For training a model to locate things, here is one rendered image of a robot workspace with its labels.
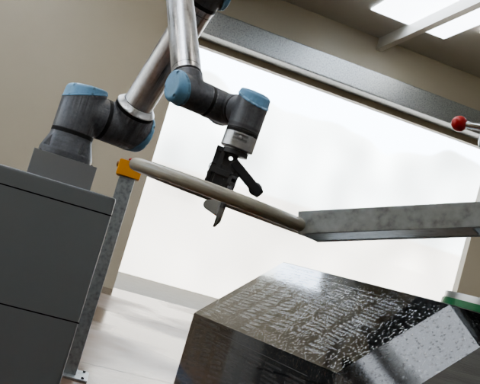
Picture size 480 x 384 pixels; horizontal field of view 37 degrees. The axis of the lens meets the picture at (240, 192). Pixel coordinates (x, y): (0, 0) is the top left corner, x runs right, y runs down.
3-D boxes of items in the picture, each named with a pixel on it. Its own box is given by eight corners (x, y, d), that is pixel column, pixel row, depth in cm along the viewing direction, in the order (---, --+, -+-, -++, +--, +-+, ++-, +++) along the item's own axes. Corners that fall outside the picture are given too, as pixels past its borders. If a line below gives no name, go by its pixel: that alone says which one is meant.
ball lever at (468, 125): (489, 139, 140) (493, 123, 140) (487, 134, 137) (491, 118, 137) (450, 132, 144) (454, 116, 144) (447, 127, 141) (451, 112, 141)
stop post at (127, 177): (88, 374, 360) (151, 168, 369) (86, 383, 340) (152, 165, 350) (49, 364, 357) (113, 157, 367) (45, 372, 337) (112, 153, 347)
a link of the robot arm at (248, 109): (260, 97, 201) (280, 98, 193) (244, 139, 200) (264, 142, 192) (233, 84, 196) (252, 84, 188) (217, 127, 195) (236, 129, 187)
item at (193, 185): (350, 253, 179) (354, 242, 179) (270, 219, 136) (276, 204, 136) (194, 196, 203) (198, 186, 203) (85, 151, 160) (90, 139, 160)
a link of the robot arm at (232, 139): (256, 142, 198) (257, 138, 188) (250, 158, 198) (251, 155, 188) (225, 131, 198) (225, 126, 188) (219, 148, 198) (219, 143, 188)
